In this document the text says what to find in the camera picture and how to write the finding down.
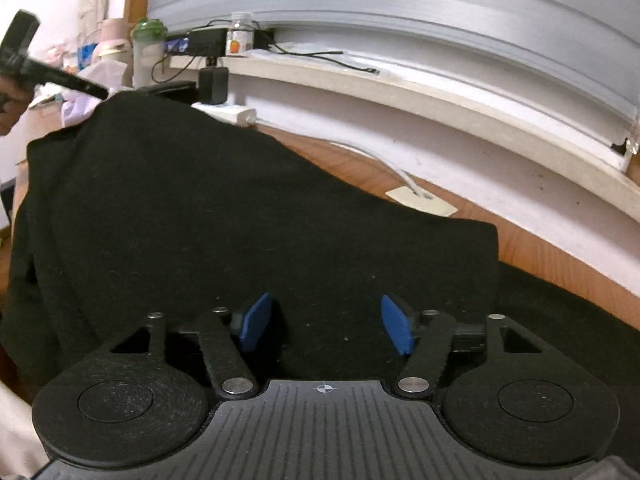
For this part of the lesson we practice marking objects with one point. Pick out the black case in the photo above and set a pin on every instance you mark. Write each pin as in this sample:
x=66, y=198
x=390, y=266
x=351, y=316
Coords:
x=175, y=91

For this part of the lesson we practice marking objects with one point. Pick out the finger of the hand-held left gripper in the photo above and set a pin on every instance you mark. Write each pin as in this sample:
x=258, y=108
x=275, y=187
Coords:
x=65, y=80

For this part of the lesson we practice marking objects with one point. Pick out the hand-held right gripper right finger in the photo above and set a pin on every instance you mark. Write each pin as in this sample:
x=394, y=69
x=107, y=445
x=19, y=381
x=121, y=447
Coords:
x=397, y=325

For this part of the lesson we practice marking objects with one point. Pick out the pink bottle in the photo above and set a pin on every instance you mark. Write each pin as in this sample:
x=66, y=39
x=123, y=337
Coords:
x=115, y=35

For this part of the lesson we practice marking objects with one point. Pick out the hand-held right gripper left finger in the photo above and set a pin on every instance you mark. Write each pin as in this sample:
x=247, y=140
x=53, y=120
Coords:
x=256, y=322

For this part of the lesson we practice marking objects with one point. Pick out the glass jar orange label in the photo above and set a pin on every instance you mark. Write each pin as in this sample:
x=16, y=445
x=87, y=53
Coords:
x=240, y=42

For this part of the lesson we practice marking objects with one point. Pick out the white power strip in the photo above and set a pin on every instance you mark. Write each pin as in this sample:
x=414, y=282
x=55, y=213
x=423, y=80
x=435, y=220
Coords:
x=235, y=112

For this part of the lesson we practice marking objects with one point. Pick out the green-lidded bottle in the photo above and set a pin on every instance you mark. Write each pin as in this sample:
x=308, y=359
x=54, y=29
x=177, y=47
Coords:
x=149, y=55

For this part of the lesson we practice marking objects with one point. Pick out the beige window sill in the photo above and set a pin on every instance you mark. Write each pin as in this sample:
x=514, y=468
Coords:
x=550, y=140

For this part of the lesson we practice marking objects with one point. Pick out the pale pink cloth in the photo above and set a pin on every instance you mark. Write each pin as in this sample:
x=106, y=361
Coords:
x=15, y=435

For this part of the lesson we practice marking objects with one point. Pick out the blue packet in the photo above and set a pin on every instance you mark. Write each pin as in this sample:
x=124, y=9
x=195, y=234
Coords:
x=176, y=46

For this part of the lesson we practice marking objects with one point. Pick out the grey window blind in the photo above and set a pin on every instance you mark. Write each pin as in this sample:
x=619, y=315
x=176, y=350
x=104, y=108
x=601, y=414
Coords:
x=400, y=10

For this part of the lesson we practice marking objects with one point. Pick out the black t-shirt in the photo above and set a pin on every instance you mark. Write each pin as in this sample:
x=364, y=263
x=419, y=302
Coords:
x=200, y=210

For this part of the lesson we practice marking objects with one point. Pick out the black charger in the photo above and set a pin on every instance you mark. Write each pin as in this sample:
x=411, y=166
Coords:
x=214, y=85

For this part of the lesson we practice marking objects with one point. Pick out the person's left hand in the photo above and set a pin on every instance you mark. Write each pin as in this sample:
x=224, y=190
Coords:
x=11, y=107

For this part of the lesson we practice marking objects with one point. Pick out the black adapter box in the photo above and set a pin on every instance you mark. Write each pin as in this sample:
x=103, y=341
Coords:
x=205, y=41

